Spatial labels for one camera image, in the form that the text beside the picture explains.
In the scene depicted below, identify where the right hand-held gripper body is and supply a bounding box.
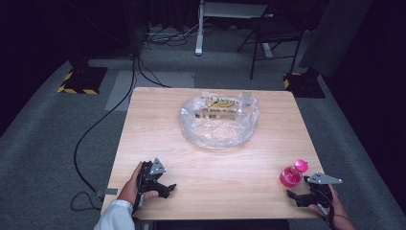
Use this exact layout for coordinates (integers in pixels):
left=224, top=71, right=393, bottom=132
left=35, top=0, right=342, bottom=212
left=303, top=172, right=344, bottom=209

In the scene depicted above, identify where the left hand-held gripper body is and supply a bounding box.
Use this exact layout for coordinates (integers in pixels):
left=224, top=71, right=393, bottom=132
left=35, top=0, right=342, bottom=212
left=136, top=157, right=168, bottom=199

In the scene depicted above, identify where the pink round bottle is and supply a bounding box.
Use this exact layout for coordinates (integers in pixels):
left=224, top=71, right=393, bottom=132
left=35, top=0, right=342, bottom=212
left=279, top=159, right=310, bottom=189

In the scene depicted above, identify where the clear plastic bag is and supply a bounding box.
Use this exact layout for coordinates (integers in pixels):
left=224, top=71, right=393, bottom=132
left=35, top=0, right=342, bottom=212
left=179, top=90, right=260, bottom=150

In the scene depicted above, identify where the person's left hand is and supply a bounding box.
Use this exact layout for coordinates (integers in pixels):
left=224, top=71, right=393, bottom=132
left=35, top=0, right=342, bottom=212
left=117, top=161, right=160, bottom=206

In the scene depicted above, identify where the person's right hand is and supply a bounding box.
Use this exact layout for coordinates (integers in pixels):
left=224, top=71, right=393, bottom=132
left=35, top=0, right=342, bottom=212
left=307, top=184, right=352, bottom=225

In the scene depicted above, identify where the grey tape strip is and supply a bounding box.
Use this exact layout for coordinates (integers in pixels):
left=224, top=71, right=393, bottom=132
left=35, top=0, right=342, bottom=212
left=95, top=187, right=120, bottom=199

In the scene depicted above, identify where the yellow-black striped stand base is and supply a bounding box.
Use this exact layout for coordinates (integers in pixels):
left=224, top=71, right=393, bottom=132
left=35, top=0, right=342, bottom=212
left=56, top=66, right=109, bottom=96
left=282, top=72, right=327, bottom=100

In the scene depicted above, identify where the grey curtain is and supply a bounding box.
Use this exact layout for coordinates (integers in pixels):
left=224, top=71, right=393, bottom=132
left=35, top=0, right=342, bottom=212
left=299, top=0, right=374, bottom=79

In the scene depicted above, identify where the white desk leg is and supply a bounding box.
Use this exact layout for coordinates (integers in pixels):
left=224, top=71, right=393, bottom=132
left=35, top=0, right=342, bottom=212
left=194, top=0, right=206, bottom=58

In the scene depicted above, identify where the black folding chair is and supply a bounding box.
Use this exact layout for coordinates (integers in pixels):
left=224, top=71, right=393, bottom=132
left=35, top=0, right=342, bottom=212
left=237, top=12, right=305, bottom=81

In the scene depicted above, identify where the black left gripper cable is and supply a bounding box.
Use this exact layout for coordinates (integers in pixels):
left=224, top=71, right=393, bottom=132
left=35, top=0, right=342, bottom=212
left=131, top=190, right=147, bottom=221

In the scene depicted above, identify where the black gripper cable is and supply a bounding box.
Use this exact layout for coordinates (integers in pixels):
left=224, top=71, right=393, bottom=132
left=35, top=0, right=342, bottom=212
left=317, top=204, right=338, bottom=230
left=131, top=190, right=147, bottom=221

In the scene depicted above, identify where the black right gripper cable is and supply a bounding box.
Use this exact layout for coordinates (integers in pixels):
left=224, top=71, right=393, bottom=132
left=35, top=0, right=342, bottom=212
left=317, top=204, right=338, bottom=230

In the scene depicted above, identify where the long black floor cable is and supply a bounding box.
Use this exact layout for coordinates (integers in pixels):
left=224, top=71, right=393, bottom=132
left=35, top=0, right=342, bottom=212
left=70, top=54, right=171, bottom=213

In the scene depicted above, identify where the bundle of floor cables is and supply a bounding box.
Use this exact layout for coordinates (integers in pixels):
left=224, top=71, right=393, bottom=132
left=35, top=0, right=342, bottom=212
left=142, top=24, right=201, bottom=49

